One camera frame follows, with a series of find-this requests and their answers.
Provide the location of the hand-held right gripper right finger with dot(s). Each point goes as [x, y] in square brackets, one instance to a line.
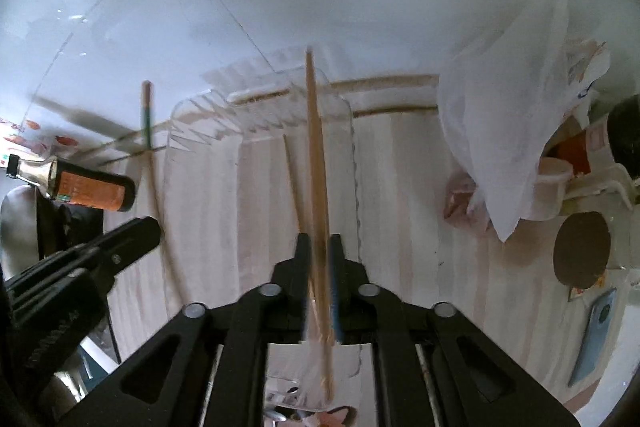
[338, 277]

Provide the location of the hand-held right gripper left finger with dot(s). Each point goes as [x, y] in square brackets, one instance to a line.
[303, 277]

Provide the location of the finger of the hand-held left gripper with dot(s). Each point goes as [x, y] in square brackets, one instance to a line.
[132, 239]

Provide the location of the clear plastic tray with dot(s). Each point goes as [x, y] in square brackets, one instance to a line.
[220, 187]

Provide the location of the long wooden chopstick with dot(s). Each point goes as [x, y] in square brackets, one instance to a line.
[315, 147]

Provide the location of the dark orange-label sauce bottle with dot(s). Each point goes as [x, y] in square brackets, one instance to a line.
[85, 189]

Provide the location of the green-banded wooden chopstick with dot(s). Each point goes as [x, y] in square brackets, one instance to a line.
[148, 127]

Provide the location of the grey flat utensil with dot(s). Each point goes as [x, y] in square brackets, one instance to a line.
[80, 117]

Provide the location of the orange-print plastic packet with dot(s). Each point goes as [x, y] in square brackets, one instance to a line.
[35, 137]

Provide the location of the pink wrapped packet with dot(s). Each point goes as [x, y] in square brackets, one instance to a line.
[462, 202]

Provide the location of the white plastic cup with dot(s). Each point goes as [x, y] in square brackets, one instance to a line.
[549, 192]

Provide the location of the white plastic bag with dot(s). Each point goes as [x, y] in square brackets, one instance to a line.
[500, 107]

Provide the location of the brown round lid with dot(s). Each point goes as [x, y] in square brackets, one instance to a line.
[582, 252]

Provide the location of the blue phone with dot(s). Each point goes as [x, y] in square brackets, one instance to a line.
[595, 337]

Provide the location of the orange box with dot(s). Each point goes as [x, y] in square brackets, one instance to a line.
[572, 152]

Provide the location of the printed paper packaging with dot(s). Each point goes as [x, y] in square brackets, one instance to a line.
[587, 67]

